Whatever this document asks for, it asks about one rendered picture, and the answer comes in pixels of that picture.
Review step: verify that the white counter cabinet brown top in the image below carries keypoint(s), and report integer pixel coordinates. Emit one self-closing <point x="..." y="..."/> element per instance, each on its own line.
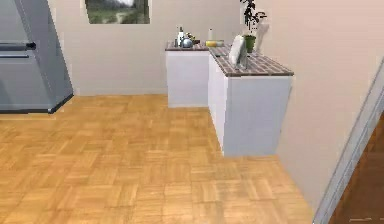
<point x="187" y="76"/>

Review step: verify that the white cabinet with tiled top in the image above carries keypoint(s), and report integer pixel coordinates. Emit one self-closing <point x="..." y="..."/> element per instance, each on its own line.
<point x="248" y="110"/>

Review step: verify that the silver kettle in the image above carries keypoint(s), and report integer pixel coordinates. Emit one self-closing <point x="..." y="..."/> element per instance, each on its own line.
<point x="187" y="42"/>

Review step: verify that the dark bowl with food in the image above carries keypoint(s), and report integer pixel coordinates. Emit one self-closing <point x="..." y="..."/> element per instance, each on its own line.
<point x="194" y="40"/>

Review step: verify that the yellow sponge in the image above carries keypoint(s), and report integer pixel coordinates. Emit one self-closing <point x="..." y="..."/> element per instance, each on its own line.
<point x="214" y="43"/>

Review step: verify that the white bottle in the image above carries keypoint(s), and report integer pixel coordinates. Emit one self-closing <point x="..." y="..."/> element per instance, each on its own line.
<point x="180" y="36"/>

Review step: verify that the white paper towel roll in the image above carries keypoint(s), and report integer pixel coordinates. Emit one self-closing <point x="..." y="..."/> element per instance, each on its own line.
<point x="210" y="34"/>

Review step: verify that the house plant in green pot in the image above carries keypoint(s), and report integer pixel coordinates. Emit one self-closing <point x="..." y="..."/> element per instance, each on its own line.
<point x="250" y="25"/>

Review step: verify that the framed landscape picture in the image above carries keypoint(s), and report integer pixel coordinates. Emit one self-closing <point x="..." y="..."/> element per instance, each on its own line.
<point x="116" y="11"/>

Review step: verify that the grey fridge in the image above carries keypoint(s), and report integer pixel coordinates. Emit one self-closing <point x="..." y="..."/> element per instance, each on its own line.
<point x="23" y="66"/>

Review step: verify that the brown room door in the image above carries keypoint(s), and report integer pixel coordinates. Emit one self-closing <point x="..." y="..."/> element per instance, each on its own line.
<point x="361" y="180"/>

